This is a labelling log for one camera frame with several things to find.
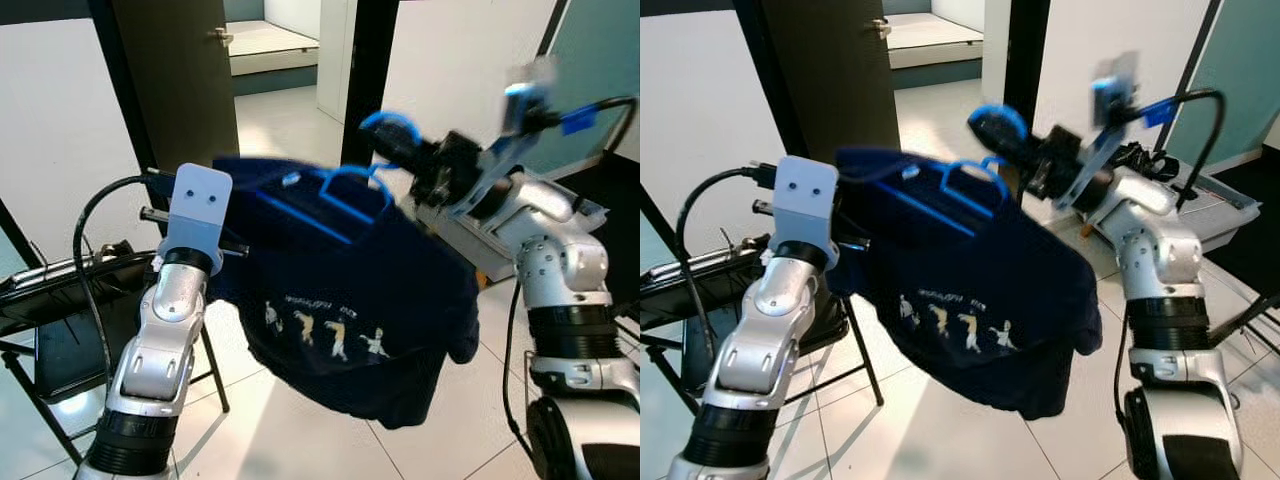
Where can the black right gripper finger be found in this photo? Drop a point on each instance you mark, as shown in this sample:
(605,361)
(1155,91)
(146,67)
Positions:
(408,155)
(1018,150)
(397,132)
(1008,122)

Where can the navy blue knit t-shirt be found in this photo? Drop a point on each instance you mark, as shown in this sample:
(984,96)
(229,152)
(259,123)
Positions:
(960,280)
(340,290)

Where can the white low platform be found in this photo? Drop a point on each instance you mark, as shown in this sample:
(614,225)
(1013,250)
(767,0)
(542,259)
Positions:
(270,45)
(935,38)

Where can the brass door knob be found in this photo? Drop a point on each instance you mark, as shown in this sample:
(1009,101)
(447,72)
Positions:
(220,36)
(880,28)

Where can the dark brown door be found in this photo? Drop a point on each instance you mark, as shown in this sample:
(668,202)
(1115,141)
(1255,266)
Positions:
(830,70)
(170,80)

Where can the black carpet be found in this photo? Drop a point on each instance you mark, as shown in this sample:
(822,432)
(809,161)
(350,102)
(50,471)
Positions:
(1255,250)

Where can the black wall frame post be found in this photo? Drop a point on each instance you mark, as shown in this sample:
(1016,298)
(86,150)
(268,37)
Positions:
(1025,50)
(365,60)

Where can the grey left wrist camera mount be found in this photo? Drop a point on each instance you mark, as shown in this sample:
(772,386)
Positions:
(200,215)
(805,210)

